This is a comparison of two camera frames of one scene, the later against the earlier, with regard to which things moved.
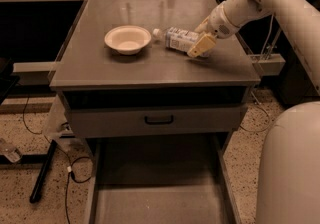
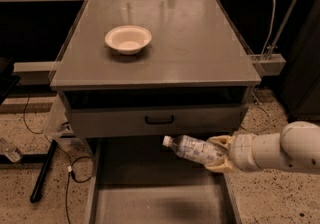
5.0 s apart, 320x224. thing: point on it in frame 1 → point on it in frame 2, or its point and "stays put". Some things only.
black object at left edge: x=7 y=78 stays put
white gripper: x=219 y=23 → x=242 y=152
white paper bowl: x=128 y=39 stays put
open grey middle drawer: x=161 y=179 stays put
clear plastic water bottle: x=178 y=39 → x=195 y=148
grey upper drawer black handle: x=155 y=121 stays put
